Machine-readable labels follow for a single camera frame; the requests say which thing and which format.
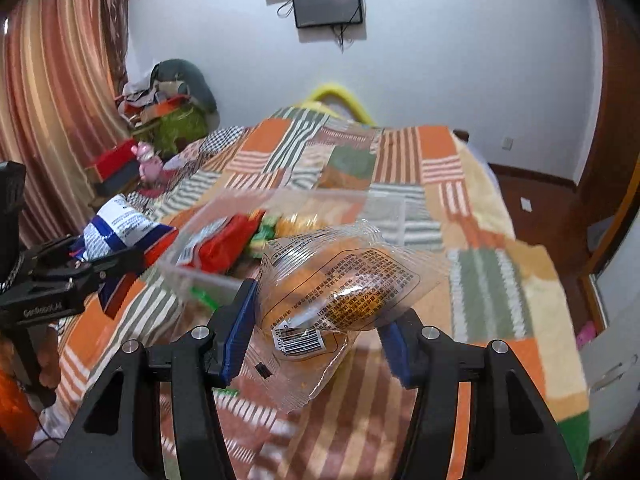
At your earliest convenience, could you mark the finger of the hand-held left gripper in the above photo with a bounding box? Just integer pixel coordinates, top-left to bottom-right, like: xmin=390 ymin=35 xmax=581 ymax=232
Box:
xmin=29 ymin=247 xmax=147 ymax=291
xmin=22 ymin=234 xmax=85 ymax=267

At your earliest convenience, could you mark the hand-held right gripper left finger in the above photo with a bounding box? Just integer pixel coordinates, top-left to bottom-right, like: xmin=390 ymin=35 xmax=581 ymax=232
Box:
xmin=50 ymin=279 xmax=259 ymax=480

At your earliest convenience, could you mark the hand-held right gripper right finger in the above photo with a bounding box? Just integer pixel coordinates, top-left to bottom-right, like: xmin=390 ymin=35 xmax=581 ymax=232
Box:
xmin=377 ymin=307 xmax=574 ymax=480

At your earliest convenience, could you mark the blue white snack packet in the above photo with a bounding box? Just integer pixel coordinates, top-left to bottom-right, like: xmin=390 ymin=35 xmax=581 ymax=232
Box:
xmin=69 ymin=195 xmax=179 ymax=317

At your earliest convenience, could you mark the red snack packet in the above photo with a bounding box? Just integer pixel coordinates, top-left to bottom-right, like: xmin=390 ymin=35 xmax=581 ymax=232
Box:
xmin=174 ymin=214 xmax=262 ymax=274

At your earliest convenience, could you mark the clear pastry packet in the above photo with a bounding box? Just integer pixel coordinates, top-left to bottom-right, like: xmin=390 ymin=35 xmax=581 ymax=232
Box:
xmin=255 ymin=219 xmax=452 ymax=414

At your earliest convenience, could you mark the orange snack bag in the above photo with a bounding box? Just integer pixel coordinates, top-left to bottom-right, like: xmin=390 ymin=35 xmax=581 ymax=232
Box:
xmin=276 ymin=211 xmax=327 ymax=237

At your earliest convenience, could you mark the clear plastic container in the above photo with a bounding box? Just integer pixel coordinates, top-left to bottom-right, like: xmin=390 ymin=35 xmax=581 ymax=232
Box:
xmin=157 ymin=187 xmax=407 ymax=312

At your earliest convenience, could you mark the person's left hand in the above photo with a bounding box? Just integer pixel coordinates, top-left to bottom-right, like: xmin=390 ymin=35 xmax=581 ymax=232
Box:
xmin=37 ymin=329 xmax=64 ymax=392

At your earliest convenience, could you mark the dark box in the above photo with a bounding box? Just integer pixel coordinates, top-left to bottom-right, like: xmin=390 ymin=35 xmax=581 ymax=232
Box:
xmin=92 ymin=162 xmax=144 ymax=197

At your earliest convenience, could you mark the pink rabbit bottle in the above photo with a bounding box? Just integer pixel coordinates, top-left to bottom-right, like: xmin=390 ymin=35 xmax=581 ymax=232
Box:
xmin=130 ymin=140 xmax=167 ymax=192

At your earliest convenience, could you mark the orange cloth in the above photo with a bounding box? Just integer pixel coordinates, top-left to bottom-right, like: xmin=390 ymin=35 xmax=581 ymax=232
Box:
xmin=0 ymin=367 xmax=39 ymax=454

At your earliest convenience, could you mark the red box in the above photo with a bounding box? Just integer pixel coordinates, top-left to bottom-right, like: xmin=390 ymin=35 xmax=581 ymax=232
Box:
xmin=84 ymin=139 xmax=144 ymax=182

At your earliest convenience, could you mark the checked patchwork quilt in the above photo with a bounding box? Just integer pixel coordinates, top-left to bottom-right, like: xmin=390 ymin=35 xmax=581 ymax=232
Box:
xmin=124 ymin=125 xmax=252 ymax=213

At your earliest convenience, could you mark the orange striped patchwork blanket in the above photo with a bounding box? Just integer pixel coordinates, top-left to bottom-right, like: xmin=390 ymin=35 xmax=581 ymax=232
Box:
xmin=54 ymin=105 xmax=592 ymax=480

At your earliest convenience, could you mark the striped curtain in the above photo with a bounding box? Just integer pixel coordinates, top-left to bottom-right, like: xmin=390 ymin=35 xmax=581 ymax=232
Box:
xmin=0 ymin=0 xmax=135 ymax=248

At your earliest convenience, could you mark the green bag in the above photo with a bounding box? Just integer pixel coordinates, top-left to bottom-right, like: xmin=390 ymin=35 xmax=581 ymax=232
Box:
xmin=149 ymin=104 xmax=212 ymax=157

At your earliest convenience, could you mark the pile of clutter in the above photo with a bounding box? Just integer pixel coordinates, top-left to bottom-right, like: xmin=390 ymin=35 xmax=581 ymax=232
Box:
xmin=114 ymin=77 xmax=194 ymax=127

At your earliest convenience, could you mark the pink object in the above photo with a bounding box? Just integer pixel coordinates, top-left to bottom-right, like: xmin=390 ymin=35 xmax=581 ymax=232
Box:
xmin=574 ymin=322 xmax=597 ymax=349

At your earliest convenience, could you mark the yellow curved tube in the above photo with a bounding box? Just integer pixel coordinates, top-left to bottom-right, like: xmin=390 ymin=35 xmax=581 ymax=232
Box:
xmin=299 ymin=82 xmax=374 ymax=125

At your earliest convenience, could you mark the brown wooden door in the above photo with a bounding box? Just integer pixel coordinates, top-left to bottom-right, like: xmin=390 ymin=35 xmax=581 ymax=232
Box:
xmin=572 ymin=0 xmax=640 ymax=313

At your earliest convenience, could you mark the small black monitor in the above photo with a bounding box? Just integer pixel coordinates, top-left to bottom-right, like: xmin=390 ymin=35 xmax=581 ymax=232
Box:
xmin=290 ymin=0 xmax=365 ymax=30

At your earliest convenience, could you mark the black hanging cable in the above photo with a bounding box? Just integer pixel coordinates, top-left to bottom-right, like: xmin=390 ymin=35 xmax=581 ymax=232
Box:
xmin=332 ymin=22 xmax=352 ymax=54

